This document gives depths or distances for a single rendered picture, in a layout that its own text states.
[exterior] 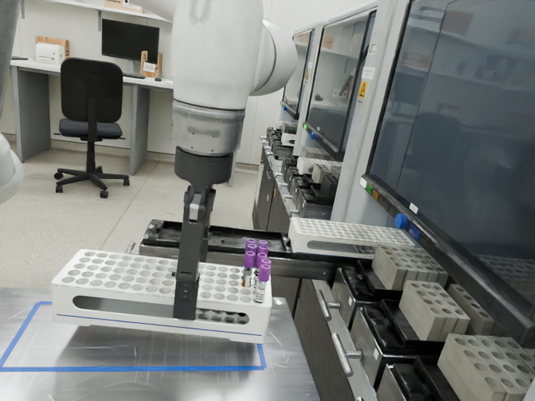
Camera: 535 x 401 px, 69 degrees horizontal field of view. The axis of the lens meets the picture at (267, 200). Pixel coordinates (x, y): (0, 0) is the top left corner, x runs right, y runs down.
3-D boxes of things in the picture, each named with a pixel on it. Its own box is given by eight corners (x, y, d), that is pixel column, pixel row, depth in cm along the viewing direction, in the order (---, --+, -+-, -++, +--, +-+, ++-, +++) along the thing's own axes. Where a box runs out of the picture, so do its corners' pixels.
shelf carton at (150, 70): (140, 75, 383) (141, 50, 375) (145, 75, 404) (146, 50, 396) (158, 79, 385) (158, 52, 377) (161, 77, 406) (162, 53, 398)
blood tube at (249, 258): (238, 321, 59) (246, 256, 55) (235, 313, 60) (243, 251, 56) (247, 319, 60) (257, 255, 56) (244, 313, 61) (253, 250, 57)
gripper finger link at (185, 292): (195, 263, 50) (192, 275, 48) (191, 297, 52) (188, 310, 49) (183, 262, 50) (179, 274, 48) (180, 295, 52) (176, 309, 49)
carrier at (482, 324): (484, 351, 67) (497, 322, 65) (474, 350, 67) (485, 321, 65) (449, 309, 78) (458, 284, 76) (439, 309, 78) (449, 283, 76)
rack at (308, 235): (393, 249, 107) (400, 228, 105) (409, 268, 97) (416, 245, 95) (287, 238, 103) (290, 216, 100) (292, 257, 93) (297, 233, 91)
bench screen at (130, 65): (160, 78, 397) (162, 29, 381) (154, 79, 380) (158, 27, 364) (106, 69, 395) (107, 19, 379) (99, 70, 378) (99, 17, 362)
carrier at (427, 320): (435, 348, 66) (447, 318, 64) (424, 347, 66) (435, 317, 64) (408, 306, 77) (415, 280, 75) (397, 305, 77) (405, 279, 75)
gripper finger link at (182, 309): (200, 273, 52) (199, 275, 51) (195, 317, 54) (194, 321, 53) (177, 270, 51) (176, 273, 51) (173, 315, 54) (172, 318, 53)
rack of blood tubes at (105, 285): (264, 302, 65) (270, 270, 63) (266, 344, 56) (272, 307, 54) (80, 282, 63) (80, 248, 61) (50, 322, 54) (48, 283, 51)
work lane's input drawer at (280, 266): (396, 268, 111) (405, 240, 108) (418, 297, 98) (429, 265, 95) (131, 243, 101) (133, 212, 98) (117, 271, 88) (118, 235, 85)
